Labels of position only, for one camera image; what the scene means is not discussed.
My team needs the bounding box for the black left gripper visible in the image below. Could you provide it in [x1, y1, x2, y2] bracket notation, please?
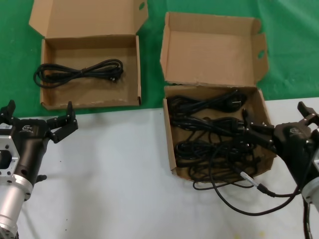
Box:
[0, 100, 79, 185]

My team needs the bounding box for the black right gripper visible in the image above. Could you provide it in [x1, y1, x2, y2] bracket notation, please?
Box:
[243, 101, 319, 186]

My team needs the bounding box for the black power cable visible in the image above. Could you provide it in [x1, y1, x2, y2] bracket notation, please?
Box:
[175, 140, 265, 170]
[167, 89, 248, 118]
[33, 59, 125, 88]
[170, 116, 250, 137]

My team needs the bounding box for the thin black cable silver connector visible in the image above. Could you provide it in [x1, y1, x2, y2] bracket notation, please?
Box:
[188, 135, 304, 217]

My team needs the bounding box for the open brown cardboard box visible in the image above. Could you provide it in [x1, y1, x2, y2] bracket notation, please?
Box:
[28, 0, 149, 110]

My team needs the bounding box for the cardboard box with torn lid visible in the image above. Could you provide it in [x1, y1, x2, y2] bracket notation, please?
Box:
[159, 11, 277, 180]

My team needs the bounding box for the green table cloth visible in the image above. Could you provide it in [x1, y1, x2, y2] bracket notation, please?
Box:
[0, 0, 319, 117]

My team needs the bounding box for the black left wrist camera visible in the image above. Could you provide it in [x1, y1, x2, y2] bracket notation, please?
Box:
[0, 123, 13, 136]

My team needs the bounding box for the silver left camera bracket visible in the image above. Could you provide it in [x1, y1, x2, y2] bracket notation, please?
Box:
[0, 135, 20, 177]

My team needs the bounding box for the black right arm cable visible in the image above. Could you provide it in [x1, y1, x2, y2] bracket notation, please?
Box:
[302, 199, 317, 239]

